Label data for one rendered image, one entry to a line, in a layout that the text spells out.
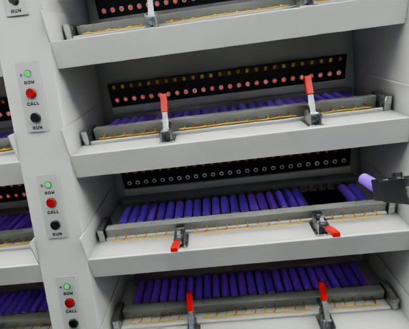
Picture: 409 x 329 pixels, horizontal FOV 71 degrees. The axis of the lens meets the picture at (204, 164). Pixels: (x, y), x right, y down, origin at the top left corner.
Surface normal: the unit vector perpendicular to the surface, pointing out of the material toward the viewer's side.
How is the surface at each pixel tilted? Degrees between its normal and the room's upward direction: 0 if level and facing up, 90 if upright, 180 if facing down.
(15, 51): 90
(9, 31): 90
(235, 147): 107
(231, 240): 17
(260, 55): 90
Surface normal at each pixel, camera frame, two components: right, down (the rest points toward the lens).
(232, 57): -0.04, 0.13
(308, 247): -0.01, 0.41
